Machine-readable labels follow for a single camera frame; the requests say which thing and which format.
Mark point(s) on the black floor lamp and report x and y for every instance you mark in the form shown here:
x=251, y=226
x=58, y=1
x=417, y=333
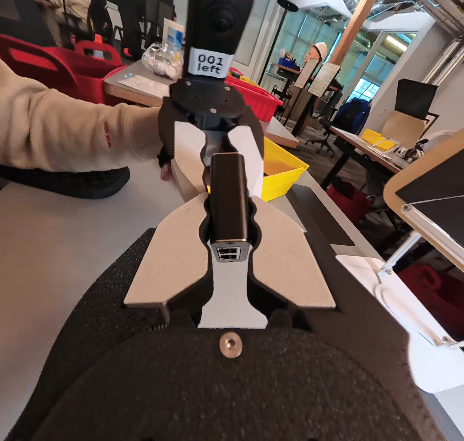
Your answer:
x=287, y=4

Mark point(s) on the white rounded panel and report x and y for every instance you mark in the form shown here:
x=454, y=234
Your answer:
x=362, y=277

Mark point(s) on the black power bank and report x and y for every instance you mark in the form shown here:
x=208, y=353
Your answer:
x=228, y=201

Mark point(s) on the brown cardboard sheet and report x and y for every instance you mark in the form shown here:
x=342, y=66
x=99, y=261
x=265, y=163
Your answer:
x=404, y=125

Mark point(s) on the wooden desk with black legs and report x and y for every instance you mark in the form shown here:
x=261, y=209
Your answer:
x=357, y=140

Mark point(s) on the wooden post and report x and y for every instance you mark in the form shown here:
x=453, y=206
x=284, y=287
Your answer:
x=357, y=20

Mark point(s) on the yellow plastic bin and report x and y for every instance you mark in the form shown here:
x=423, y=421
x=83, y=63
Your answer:
x=282, y=183

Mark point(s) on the person's left hand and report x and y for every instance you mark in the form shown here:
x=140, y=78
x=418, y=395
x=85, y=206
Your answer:
x=166, y=172

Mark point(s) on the black padded cushion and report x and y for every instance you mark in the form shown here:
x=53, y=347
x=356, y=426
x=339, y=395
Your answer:
x=79, y=185

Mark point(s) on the black square panel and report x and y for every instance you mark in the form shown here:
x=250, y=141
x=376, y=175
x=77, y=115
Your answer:
x=415, y=98

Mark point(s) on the red ribbed plastic bin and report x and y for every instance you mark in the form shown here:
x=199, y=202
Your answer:
x=261, y=98

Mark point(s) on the small yellow bin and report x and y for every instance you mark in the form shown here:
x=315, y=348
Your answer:
x=373, y=136

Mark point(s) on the white clipboard sheet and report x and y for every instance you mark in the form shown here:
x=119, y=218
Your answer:
x=324, y=78

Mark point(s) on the white box with blue label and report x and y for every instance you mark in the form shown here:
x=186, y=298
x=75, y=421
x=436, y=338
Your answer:
x=174, y=34

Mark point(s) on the blue backpack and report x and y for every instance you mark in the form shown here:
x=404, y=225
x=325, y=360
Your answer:
x=351, y=116

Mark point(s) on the person's left forearm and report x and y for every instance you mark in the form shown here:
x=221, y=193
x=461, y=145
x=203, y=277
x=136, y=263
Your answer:
x=72, y=132

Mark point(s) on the black office chair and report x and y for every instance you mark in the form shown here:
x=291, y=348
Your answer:
x=326, y=125

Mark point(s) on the red bag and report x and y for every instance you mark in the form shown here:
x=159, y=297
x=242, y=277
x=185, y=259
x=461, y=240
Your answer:
x=350, y=201
x=420, y=285

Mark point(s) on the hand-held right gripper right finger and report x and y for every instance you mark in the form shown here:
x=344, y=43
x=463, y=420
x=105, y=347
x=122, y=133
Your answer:
x=290, y=263

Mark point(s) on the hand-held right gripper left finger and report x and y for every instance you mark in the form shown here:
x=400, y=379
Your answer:
x=170, y=259

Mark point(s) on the red plastic tote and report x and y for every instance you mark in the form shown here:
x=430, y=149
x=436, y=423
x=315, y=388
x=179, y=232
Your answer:
x=40, y=67
x=105, y=51

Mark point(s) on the clear plastic bag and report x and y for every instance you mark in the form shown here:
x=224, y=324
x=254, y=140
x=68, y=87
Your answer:
x=161, y=62

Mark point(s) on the wood-edged black board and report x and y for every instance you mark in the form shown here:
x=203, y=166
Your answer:
x=435, y=187

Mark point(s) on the white metal bracket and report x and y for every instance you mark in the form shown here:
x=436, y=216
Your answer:
x=400, y=250

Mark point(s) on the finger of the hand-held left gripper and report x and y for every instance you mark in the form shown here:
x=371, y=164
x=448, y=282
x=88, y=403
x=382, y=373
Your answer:
x=188, y=158
x=252, y=158

